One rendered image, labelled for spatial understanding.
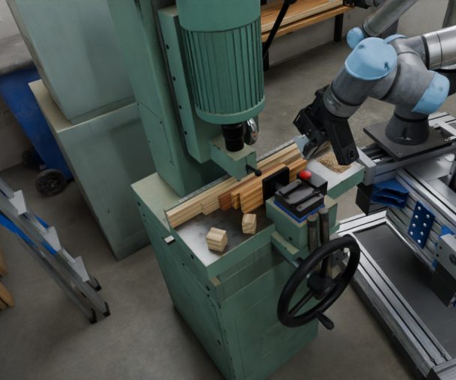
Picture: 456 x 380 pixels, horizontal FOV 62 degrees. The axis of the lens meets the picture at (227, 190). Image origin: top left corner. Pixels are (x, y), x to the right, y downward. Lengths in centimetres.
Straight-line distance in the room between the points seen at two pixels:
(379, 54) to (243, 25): 27
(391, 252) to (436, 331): 39
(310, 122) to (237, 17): 27
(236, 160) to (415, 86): 47
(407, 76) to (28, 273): 222
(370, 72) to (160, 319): 159
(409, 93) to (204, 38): 41
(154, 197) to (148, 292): 85
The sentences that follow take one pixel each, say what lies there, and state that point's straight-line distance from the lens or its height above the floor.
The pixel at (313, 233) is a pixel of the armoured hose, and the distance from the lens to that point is 101.
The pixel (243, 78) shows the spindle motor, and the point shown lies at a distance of 87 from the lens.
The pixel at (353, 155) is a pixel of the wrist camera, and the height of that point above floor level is 116.
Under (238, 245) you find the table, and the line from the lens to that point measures 102.
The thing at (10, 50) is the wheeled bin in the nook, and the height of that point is 96.
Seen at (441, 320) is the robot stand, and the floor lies 21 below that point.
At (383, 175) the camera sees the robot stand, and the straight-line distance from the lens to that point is 155.
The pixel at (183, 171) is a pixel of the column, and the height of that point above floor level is 93.
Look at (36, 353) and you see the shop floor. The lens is 218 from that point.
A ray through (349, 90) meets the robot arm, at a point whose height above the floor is 133.
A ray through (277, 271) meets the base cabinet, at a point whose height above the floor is 68.
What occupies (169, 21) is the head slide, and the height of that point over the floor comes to 140.
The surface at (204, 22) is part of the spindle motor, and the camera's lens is 82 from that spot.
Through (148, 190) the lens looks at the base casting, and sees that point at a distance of 141.
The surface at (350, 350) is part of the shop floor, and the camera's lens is 188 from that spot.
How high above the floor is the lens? 168
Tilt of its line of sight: 41 degrees down
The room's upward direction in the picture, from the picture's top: 8 degrees counter-clockwise
